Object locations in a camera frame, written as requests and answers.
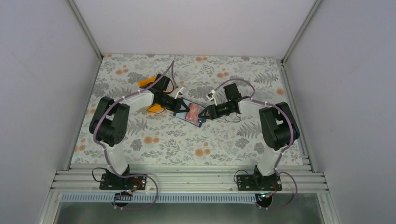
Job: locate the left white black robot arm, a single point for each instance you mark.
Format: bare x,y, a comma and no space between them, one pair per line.
110,121

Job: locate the grey slotted cable duct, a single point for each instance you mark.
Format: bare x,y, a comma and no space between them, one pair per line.
87,197

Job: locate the aluminium mounting rail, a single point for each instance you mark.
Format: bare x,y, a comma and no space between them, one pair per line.
190,179

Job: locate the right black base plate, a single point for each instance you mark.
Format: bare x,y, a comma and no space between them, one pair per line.
247,183

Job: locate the blue card holder wallet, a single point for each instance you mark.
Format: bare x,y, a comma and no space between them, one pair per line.
200,121

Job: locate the orange plastic bin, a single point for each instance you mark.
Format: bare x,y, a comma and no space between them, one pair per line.
158,90

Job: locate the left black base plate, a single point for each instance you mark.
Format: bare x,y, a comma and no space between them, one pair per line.
110,181

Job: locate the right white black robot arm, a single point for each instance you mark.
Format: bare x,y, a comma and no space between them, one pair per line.
276,121

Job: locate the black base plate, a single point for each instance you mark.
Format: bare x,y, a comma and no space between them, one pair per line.
110,181
247,183

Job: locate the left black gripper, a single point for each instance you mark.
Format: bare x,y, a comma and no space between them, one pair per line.
176,106

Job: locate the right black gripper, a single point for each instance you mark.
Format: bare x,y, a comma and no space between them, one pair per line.
213,114

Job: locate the floral patterned table mat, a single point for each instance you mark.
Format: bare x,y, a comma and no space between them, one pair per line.
157,137

